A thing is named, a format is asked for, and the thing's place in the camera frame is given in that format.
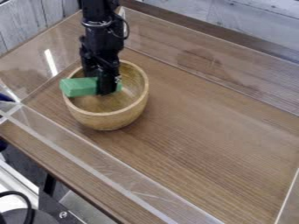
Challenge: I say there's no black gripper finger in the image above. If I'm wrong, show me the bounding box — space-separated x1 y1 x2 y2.
79 46 99 77
96 67 122 95

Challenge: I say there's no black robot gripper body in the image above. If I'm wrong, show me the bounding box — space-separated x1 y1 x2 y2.
79 20 126 68

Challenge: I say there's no green rectangular block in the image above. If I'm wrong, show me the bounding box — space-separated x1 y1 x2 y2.
60 77 123 97

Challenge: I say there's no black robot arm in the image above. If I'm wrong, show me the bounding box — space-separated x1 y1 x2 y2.
79 0 126 95

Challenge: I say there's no light brown wooden bowl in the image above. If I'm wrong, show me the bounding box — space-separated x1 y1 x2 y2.
62 60 150 130

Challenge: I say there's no black table leg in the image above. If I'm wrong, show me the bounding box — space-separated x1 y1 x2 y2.
43 174 56 196

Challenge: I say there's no clear acrylic corner bracket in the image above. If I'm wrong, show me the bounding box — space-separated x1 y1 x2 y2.
118 6 127 31

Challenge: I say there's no clear acrylic tray wall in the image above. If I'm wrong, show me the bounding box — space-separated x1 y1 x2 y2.
0 85 224 224

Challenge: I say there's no grey metal base plate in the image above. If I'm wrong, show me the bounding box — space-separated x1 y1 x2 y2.
36 189 88 224

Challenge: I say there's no black curved cable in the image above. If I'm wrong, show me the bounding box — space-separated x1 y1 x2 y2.
0 191 34 224

